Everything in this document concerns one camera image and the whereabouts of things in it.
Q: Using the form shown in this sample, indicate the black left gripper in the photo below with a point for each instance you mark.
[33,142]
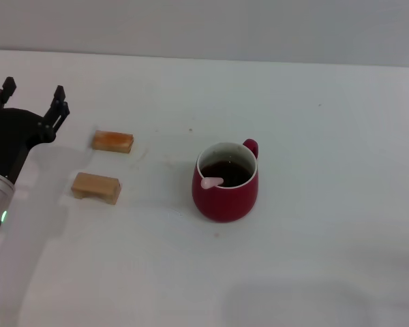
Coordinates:
[10,136]

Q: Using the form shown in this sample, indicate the red cup with coffee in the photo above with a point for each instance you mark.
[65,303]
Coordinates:
[225,204]

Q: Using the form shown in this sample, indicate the orange stained wooden block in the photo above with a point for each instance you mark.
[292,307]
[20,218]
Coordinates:
[112,141]

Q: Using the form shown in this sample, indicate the plain notched wooden block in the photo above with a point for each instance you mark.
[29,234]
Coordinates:
[99,189]

